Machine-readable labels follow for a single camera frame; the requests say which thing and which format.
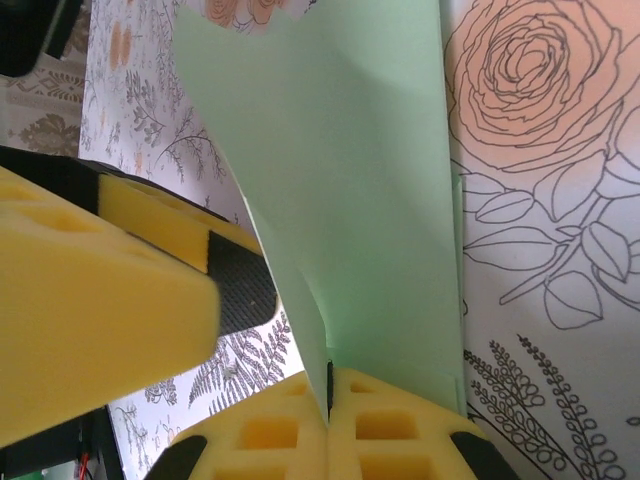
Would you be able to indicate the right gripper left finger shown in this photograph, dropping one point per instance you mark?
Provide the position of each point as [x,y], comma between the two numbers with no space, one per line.
[260,440]

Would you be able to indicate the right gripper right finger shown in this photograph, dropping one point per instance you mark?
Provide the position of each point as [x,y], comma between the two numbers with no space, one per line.
[400,440]

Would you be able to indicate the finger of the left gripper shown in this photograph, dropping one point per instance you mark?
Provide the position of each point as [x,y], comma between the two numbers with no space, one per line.
[240,280]
[100,310]

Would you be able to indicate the light green paper sheet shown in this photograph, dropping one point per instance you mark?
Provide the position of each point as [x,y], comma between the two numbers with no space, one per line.
[350,200]

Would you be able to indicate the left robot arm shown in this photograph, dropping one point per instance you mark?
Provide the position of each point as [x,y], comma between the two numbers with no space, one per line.
[25,35]

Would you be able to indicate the floral table cover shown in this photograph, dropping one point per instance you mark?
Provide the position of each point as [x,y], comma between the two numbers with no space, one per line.
[550,250]

